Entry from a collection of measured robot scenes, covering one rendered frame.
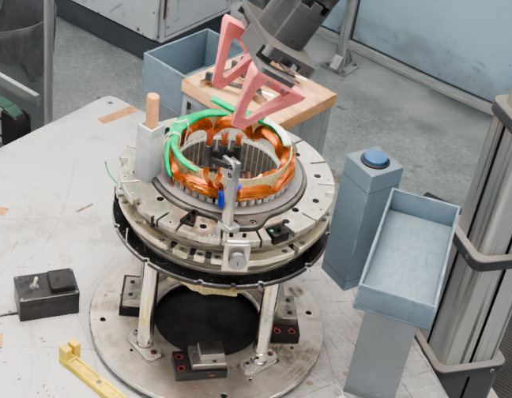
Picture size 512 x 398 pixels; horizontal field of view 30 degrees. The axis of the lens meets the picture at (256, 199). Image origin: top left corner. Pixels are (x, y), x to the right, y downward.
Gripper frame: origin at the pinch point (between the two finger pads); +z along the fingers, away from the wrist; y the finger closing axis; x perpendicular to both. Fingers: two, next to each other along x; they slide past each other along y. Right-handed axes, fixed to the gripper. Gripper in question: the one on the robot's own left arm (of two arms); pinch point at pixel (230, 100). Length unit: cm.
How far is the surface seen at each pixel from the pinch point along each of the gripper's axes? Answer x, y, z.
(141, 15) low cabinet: 98, -251, 80
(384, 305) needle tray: 38.8, 0.6, 16.5
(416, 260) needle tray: 48, -10, 13
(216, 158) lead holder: 11.7, -13.2, 13.0
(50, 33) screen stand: 31, -140, 58
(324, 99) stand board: 45, -49, 10
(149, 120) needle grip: 6.7, -24.7, 17.2
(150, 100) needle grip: 5.0, -24.6, 14.4
